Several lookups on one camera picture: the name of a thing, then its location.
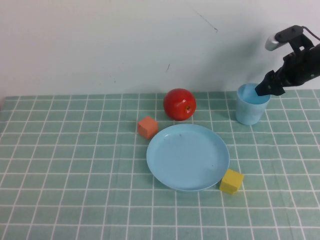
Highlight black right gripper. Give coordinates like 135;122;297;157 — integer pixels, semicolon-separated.
255;43;320;97

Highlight light blue plastic cup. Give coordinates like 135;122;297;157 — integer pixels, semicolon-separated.
236;83;272;126

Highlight light blue round plate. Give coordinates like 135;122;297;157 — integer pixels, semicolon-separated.
146;124;231;193

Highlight red apple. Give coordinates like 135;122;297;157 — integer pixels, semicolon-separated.
163;88;197;122

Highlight yellow foam block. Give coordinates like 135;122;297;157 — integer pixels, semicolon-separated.
219;168;245;196

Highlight orange foam block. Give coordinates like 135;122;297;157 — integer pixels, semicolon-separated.
137;115;159;140

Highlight green checked tablecloth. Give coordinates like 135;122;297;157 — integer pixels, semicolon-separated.
0;89;320;240

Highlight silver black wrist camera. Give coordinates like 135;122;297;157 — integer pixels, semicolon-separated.
264;24;315;55

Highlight black camera cable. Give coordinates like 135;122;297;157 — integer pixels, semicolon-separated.
301;25;320;41

